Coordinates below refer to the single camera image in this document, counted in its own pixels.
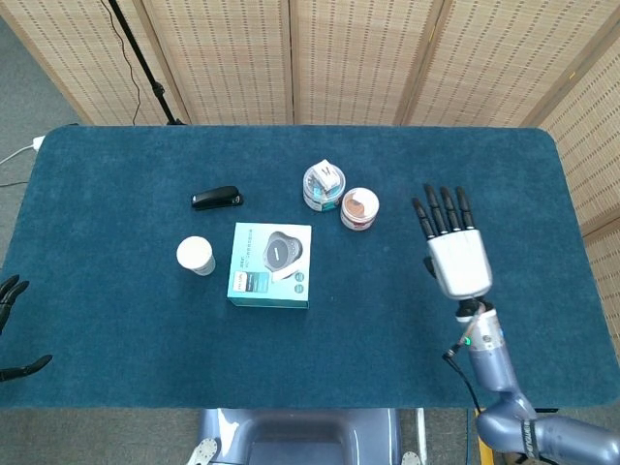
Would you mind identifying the clear jar with red label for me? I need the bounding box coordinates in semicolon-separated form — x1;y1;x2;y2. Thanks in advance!
340;187;381;233

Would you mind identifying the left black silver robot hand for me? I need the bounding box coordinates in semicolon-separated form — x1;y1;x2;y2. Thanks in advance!
0;274;53;384

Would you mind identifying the black stapler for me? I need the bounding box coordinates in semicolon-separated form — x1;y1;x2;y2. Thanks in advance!
190;185;245;212

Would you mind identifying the thin black hanging cable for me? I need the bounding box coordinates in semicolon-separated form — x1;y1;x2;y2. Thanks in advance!
99;0;142;125

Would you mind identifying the white power strip with cord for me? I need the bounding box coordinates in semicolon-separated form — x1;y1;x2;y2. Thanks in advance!
0;137;47;166

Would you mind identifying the small white cardboard box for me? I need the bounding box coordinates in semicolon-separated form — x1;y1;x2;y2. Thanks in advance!
309;158;341;191

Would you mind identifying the clear jar of binder clips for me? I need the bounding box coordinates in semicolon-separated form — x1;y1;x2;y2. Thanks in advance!
302;164;348;213

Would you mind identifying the blue-grey robot torso base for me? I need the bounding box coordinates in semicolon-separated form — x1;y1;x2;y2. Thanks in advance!
186;408;427;465

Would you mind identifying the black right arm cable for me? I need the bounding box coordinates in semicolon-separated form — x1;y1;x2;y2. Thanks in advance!
442;338;487;416

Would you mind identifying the yellow floor tape strip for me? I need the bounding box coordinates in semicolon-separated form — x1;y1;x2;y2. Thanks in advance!
475;408;495;465

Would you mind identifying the black tripod stand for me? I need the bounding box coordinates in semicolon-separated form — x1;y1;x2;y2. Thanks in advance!
107;0;188;126

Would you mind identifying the teal speakerphone product box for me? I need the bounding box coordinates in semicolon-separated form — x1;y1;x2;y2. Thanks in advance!
226;222;313;311

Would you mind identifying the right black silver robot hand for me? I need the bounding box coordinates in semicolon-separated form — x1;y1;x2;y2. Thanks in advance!
411;183;494;297

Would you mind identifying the white paper cup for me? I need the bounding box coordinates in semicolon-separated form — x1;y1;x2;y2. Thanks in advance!
175;235;217;277

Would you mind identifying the white table leg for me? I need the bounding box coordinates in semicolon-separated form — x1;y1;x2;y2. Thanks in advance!
415;408;427;461

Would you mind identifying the bamboo folding screen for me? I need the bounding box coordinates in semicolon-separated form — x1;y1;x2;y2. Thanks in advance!
0;0;620;128
525;33;620;316

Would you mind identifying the blue carpet table cloth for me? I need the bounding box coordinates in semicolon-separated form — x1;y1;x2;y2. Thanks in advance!
0;124;591;411

